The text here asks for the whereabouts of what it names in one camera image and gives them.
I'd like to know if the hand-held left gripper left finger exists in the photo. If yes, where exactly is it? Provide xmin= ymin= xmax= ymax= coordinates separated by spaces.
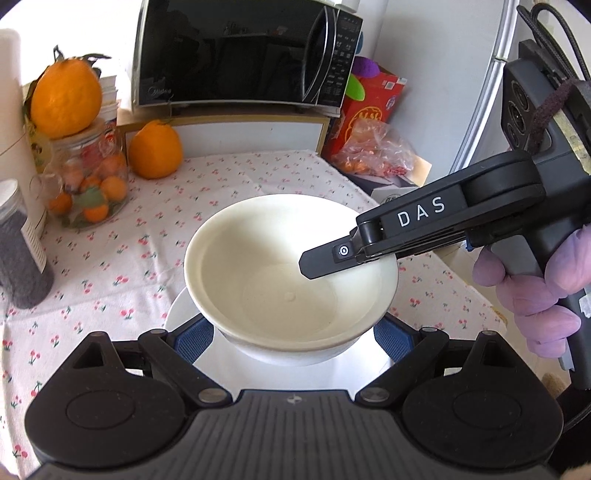
xmin=58 ymin=318 xmax=233 ymax=408

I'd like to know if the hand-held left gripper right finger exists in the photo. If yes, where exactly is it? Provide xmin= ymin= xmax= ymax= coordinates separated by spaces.
xmin=356 ymin=315 xmax=539 ymax=406

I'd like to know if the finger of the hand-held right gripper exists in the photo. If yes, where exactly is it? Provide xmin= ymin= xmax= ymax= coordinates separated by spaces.
xmin=298 ymin=152 xmax=536 ymax=281

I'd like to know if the cream bowl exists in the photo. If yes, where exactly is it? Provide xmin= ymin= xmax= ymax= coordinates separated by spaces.
xmin=184 ymin=194 xmax=400 ymax=352

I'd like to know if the white plate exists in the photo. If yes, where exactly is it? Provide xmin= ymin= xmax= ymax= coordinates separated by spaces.
xmin=164 ymin=285 xmax=394 ymax=393

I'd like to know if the person's right hand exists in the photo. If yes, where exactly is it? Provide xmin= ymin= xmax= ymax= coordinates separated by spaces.
xmin=472 ymin=228 xmax=591 ymax=358

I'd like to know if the white printed box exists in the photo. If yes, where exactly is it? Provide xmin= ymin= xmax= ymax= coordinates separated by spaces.
xmin=355 ymin=154 xmax=432 ymax=204

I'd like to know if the plastic bag of snacks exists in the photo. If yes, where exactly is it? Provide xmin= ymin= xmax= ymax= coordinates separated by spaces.
xmin=330 ymin=121 xmax=416 ymax=177

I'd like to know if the red cardboard box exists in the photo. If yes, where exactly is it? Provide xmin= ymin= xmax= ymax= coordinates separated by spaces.
xmin=323 ymin=71 xmax=408 ymax=162

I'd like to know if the cherry print tablecloth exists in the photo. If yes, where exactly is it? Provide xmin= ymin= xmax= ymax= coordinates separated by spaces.
xmin=0 ymin=148 xmax=509 ymax=480

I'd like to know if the white refrigerator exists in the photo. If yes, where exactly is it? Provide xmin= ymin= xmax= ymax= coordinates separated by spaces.
xmin=450 ymin=0 xmax=591 ymax=185

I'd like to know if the purple and green toy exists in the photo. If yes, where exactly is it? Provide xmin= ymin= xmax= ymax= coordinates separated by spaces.
xmin=345 ymin=56 xmax=382 ymax=100

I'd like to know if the plastic jar with dark contents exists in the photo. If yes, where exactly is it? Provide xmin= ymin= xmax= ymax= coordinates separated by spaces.
xmin=0 ymin=179 xmax=55 ymax=309

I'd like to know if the glass jar of small oranges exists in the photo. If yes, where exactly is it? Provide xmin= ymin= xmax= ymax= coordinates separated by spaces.
xmin=30 ymin=117 xmax=130 ymax=230

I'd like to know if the large orange with stem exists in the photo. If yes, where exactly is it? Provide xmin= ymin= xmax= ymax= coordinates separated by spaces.
xmin=128 ymin=119 xmax=183 ymax=180

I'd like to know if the black microwave oven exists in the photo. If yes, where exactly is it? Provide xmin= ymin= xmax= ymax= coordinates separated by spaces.
xmin=133 ymin=0 xmax=363 ymax=117

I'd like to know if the large orange with leaves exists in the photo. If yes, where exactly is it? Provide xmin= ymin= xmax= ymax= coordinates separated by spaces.
xmin=23 ymin=46 xmax=112 ymax=140

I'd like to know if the cream air fryer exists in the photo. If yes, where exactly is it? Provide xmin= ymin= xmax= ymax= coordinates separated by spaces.
xmin=0 ymin=28 xmax=49 ymax=238

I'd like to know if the black braided cable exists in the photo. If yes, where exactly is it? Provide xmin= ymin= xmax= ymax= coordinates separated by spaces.
xmin=516 ymin=0 xmax=591 ymax=148

